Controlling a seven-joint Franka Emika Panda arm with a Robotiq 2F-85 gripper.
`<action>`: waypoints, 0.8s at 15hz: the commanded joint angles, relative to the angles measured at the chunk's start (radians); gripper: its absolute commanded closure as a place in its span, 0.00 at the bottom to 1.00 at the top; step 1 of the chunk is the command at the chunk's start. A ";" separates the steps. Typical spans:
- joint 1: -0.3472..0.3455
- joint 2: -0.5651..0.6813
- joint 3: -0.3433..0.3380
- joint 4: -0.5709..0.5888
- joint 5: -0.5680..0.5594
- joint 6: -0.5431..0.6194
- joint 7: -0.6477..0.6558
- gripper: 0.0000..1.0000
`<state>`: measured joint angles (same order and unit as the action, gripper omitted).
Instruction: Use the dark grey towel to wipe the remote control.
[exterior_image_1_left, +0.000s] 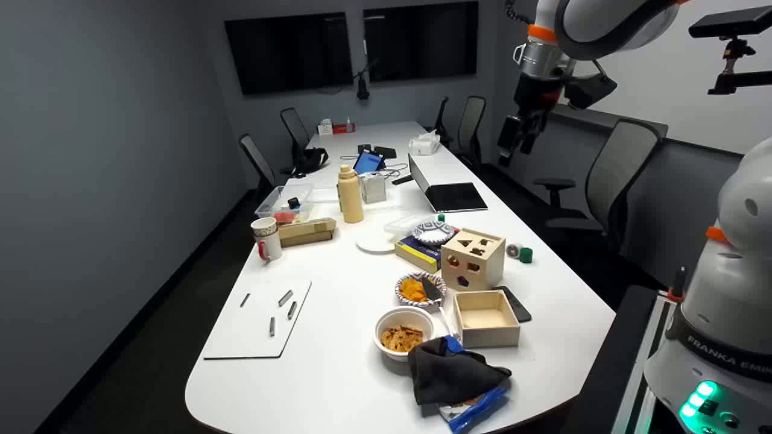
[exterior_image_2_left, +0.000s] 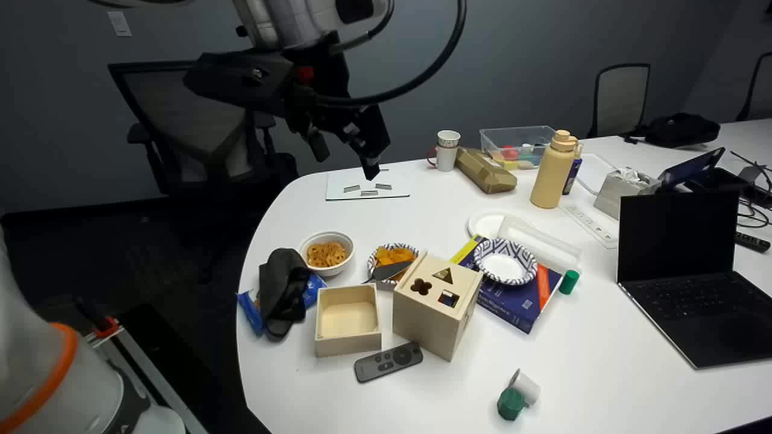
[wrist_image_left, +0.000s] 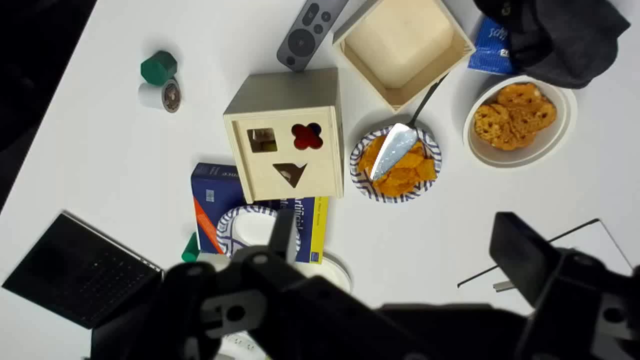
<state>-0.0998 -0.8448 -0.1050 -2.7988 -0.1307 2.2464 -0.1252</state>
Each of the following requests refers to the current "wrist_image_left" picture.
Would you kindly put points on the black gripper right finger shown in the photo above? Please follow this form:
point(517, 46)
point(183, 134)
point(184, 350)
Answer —
point(582, 311)

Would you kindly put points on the open wooden box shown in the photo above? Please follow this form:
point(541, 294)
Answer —
point(402, 46)

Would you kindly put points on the dark grey towel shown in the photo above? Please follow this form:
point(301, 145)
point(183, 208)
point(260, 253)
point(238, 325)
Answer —
point(563, 42)

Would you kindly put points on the blue snack packet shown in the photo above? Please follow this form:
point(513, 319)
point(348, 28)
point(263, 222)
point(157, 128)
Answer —
point(490, 48)

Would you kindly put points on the grey remote control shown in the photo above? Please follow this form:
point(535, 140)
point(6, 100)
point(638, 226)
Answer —
point(307, 33)

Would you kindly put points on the patterned bowl of orange chips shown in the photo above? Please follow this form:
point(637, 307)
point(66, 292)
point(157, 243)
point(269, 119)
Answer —
point(410, 176)

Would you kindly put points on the white round plate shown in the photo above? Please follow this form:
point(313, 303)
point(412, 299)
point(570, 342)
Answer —
point(328, 268)

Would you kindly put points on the small green block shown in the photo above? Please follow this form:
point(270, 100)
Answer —
point(191, 251)

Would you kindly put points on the white bowl of pretzels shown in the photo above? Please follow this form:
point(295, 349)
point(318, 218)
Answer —
point(518, 120)

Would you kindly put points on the blue book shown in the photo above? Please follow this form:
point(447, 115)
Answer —
point(217, 189)

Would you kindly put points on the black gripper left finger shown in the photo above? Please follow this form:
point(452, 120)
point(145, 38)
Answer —
point(260, 292)

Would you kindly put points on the green and white cup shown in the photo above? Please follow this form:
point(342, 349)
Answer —
point(159, 83)

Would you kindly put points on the black laptop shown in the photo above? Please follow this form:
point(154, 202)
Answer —
point(81, 273)

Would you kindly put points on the empty blue patterned bowl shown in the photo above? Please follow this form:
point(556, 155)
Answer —
point(244, 226)

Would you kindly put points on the wooden shape sorter cube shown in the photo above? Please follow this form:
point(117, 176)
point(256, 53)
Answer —
point(287, 136)

